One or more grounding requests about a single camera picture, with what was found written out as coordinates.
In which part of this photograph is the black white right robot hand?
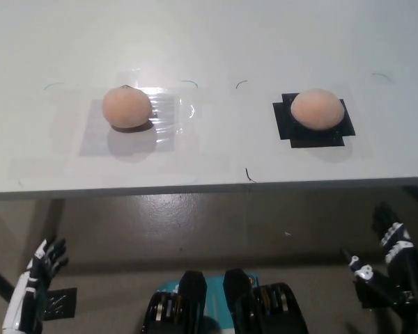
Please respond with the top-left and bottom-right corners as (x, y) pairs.
(340, 200), (418, 310)

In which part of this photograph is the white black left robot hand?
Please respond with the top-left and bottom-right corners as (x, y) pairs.
(1, 236), (70, 334)

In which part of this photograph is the peach dumpling toy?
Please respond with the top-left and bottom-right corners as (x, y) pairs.
(290, 88), (346, 131)
(101, 85), (151, 129)

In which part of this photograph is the black tape patch on floor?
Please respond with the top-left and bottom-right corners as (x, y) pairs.
(41, 287), (78, 320)

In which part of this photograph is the black tape patch on table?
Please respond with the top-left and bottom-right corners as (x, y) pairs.
(272, 92), (356, 150)

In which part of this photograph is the clear tape patch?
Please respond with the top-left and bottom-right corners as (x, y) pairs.
(78, 71), (198, 159)

